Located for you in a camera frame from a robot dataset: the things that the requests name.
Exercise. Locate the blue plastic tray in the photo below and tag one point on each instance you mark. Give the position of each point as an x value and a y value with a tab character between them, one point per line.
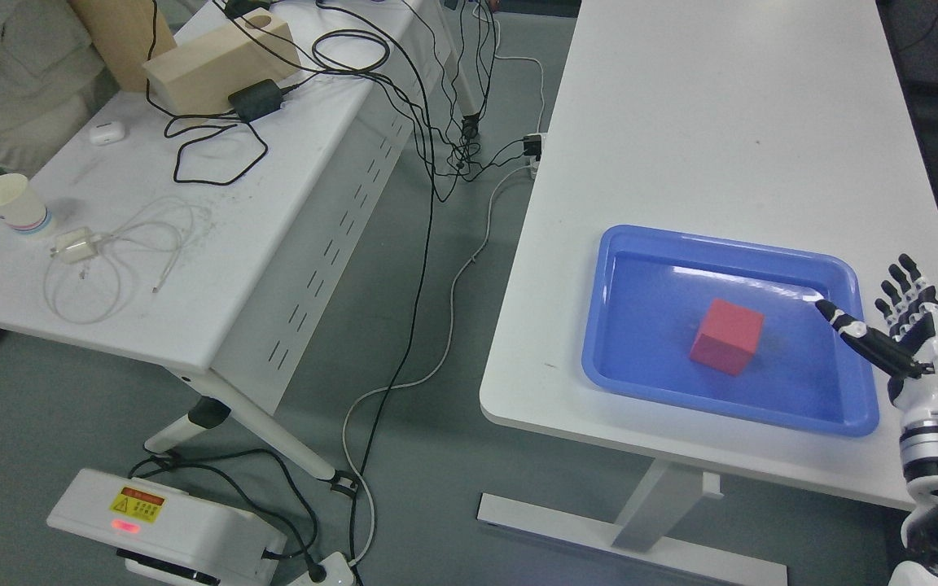
651	291

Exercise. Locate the white desk with T-leg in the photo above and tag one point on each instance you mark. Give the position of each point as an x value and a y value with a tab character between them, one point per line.
711	168

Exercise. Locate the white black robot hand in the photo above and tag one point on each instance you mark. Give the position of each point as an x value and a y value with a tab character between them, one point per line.
908	350

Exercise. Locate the pink foam block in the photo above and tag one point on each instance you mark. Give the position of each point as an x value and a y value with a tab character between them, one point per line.
728	337

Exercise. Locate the white earbuds case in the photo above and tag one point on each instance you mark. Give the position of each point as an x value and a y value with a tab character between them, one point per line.
106	133

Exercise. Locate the white folding table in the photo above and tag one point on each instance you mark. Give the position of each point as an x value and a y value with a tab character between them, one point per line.
225	285

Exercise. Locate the wooden block box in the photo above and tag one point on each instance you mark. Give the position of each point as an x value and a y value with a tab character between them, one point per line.
199	76

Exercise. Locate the white charger with cable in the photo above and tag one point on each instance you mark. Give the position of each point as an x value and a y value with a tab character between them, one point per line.
91	275

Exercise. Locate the white power strip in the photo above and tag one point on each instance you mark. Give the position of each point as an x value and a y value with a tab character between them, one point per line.
333	570

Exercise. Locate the black power adapter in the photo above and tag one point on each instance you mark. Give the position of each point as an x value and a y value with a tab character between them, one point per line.
257	100

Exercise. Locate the white box appliance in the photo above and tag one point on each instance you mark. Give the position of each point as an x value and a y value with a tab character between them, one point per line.
166	534

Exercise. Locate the paper cup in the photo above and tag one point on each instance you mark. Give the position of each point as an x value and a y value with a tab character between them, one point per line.
21	210

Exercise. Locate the person in beige clothes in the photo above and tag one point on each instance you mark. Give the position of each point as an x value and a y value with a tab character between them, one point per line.
52	82

